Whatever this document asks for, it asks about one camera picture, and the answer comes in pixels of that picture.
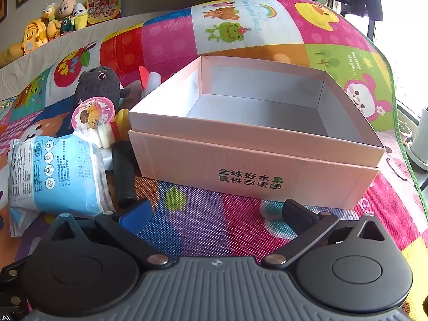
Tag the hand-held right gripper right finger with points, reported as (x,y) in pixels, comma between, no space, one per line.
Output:
(294,213)

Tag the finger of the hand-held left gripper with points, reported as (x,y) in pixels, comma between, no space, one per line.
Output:
(11,281)

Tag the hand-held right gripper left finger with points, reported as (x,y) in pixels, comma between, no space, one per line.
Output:
(135,217)

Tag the pink cardboard box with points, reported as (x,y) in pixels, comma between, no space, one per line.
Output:
(234,160)

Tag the blue white wipes packet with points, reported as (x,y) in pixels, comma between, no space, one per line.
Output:
(57,174)

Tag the round pink toy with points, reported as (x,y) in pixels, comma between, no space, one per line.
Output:
(93,110)

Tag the white toy with red fins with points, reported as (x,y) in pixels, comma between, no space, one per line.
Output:
(152,82)

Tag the dark grey plush toy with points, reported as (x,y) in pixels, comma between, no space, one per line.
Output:
(97,83)

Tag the colourful cartoon play mat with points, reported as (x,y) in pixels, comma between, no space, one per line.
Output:
(207,220)

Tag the green potted plant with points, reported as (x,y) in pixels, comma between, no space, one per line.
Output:
(405,133)

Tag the white pot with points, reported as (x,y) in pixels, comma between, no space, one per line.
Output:
(420,137)

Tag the long yellow plush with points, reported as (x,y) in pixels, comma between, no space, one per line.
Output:
(11,55)

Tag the yellow duck plush backpack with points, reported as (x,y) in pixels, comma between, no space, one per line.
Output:
(33,36)

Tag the white yellow banana plush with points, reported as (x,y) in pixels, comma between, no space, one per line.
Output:
(80,16)

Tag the small yellow duck plush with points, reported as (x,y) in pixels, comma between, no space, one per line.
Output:
(52,23)

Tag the red toy package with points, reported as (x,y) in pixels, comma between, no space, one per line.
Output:
(103,6)

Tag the big-headed doll plush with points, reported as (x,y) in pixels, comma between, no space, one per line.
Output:
(67,13)

